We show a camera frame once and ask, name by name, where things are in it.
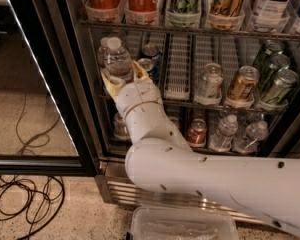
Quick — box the orange tall can left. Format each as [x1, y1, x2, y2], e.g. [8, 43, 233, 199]
[85, 0, 125, 23]

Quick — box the empty white shelf tray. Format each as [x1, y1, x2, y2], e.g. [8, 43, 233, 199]
[164, 34, 191, 101]

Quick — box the white labelled bottle top shelf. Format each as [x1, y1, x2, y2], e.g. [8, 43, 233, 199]
[250, 0, 290, 33]

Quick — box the bottom right water bottle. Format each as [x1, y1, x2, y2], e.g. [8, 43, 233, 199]
[232, 120, 268, 154]

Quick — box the glass fridge door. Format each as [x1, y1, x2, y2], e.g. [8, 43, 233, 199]
[0, 0, 98, 176]

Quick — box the red can bottom shelf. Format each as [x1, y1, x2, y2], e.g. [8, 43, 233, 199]
[186, 118, 207, 147]

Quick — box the green white tall can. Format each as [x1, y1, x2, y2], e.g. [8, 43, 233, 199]
[165, 0, 202, 28]

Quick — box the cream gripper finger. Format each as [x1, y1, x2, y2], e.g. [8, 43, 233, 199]
[132, 60, 152, 83]
[101, 71, 126, 101]

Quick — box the blue rear soda can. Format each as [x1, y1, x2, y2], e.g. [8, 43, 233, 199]
[141, 43, 161, 70]

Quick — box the black floor cable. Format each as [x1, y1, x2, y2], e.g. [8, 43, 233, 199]
[0, 93, 66, 240]

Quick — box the clear rear water bottle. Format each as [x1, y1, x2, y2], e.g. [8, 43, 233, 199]
[97, 37, 108, 68]

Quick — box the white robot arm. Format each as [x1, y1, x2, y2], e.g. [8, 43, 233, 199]
[101, 62, 300, 237]

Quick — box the orange tall can right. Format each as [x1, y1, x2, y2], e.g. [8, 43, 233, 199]
[126, 0, 157, 25]

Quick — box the white silver can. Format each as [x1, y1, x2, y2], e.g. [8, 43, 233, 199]
[196, 62, 223, 99]

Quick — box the gold can bottom shelf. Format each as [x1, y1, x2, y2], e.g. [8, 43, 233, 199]
[169, 117, 181, 131]

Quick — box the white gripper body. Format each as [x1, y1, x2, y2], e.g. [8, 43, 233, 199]
[115, 81, 163, 118]

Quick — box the gold tall can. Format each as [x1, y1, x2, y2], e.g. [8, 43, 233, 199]
[208, 0, 245, 31]

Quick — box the green middle can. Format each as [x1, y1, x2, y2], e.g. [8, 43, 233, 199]
[258, 54, 290, 91]

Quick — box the orange tall can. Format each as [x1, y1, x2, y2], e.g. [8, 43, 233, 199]
[85, 0, 125, 23]
[126, 0, 157, 25]

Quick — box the blue soda can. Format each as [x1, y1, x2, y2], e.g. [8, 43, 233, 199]
[138, 58, 156, 81]
[141, 43, 161, 70]

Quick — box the silver can bottom left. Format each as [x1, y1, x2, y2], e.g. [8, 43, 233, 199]
[113, 113, 130, 140]

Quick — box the clear front water bottle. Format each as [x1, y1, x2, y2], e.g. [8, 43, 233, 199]
[105, 37, 133, 83]

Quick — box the stainless steel fridge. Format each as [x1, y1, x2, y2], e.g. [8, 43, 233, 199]
[26, 0, 300, 232]

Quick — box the green rear can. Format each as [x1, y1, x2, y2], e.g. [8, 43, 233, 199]
[252, 40, 284, 70]

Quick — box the bottom shelf water bottle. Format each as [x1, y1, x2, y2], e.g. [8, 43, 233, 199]
[209, 114, 238, 152]

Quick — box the clear plastic bin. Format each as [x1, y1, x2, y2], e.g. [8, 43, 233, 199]
[129, 206, 239, 240]

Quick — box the blue front soda can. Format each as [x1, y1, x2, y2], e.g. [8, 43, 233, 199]
[138, 58, 156, 81]

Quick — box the clear water bottle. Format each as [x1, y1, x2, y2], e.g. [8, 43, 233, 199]
[105, 37, 133, 83]
[97, 37, 108, 68]

